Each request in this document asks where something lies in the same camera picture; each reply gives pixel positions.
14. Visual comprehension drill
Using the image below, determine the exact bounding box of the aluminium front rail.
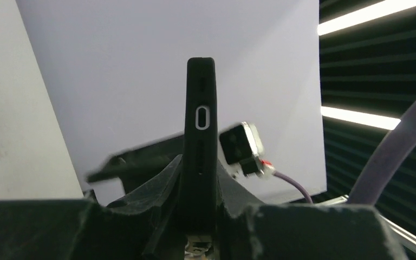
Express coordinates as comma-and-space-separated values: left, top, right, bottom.
315, 194, 416, 260

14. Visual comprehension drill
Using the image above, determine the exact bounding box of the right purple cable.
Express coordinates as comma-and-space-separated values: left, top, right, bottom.
273, 170, 315, 205

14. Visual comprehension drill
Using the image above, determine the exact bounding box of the black phone case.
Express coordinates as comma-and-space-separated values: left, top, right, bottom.
177, 57, 218, 236

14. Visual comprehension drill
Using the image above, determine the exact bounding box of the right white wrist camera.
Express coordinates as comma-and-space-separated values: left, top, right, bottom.
219, 121, 275, 178

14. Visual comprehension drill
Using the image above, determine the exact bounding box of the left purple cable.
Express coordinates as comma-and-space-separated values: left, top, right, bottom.
347, 77, 416, 206

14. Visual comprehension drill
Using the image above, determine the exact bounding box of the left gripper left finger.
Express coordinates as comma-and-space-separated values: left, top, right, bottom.
0, 157, 183, 259

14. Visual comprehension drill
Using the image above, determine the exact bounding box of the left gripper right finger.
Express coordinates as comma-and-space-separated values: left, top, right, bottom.
215, 164, 407, 259

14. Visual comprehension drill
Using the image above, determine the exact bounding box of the purple cable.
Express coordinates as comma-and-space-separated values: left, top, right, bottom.
273, 170, 315, 205
347, 77, 416, 206

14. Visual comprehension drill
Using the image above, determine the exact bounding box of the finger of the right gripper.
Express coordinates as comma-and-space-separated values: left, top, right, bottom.
86, 133, 184, 194

